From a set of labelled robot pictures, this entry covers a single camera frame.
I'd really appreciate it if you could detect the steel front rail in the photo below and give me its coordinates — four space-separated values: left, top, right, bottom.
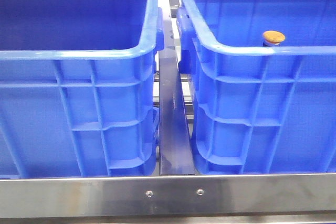
1 173 335 218

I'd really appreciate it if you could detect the blue crate front left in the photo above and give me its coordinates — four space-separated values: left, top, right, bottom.
1 0 164 179

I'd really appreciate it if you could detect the yellow button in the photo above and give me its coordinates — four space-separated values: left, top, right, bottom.
262 30 286 47

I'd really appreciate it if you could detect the blue crate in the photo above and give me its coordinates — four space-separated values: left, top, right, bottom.
1 0 164 179
178 0 335 175

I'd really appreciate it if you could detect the blue crate front right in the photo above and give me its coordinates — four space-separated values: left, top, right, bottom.
178 0 335 175

